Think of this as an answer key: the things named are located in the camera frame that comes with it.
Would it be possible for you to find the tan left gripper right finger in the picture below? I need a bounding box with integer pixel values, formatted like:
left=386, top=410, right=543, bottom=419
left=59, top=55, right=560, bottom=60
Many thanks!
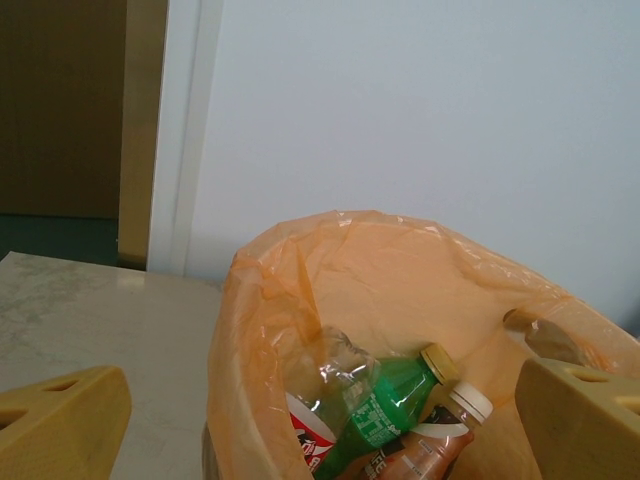
left=516, top=356, right=640, bottom=480

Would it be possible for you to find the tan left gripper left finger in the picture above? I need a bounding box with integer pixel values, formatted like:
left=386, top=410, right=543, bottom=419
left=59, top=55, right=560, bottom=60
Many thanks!
left=0, top=364, right=134, bottom=480

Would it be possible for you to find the brown coffee bottle white cap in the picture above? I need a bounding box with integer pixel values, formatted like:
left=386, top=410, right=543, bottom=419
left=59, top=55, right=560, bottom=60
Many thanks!
left=344, top=380, right=495, bottom=480

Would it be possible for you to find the green bottle yellow cap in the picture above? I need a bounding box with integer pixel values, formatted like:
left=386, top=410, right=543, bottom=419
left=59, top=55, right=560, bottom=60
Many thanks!
left=312, top=343, right=460, bottom=480

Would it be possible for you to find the clear bottle red label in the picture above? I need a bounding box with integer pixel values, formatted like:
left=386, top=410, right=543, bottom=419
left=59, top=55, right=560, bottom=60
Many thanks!
left=284, top=324, right=381, bottom=480

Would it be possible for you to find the white bin with orange liner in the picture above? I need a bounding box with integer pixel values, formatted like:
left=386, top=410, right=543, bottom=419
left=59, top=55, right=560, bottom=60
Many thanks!
left=199, top=208, right=640, bottom=480

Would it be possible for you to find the brown wooden door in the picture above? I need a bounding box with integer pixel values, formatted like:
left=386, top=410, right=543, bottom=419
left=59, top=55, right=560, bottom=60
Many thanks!
left=0, top=0, right=169, bottom=271

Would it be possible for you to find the white door frame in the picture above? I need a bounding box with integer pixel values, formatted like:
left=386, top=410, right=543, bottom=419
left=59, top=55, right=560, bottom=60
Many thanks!
left=147, top=0, right=224, bottom=281

